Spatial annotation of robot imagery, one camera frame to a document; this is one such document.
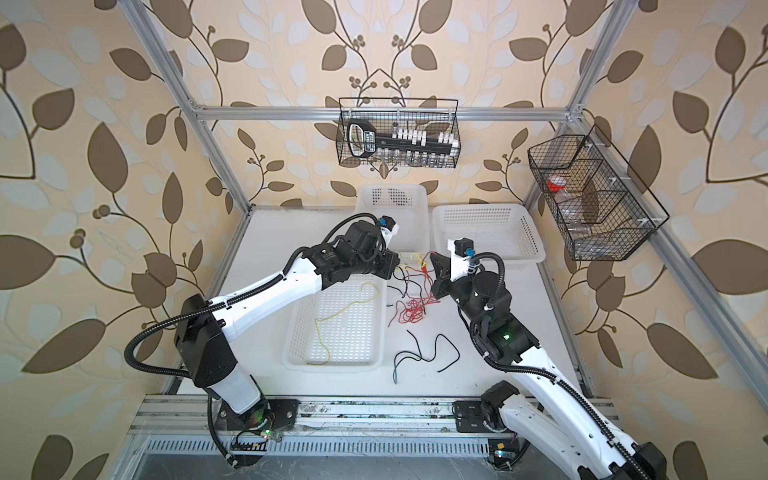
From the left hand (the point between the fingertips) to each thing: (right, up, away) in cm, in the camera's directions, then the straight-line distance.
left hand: (402, 257), depth 78 cm
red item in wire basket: (+42, +20, +3) cm, 47 cm away
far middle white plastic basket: (+3, +19, +42) cm, 46 cm away
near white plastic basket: (-18, -22, +12) cm, 31 cm away
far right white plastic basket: (+39, +8, +34) cm, 53 cm away
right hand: (+8, 0, -8) cm, 11 cm away
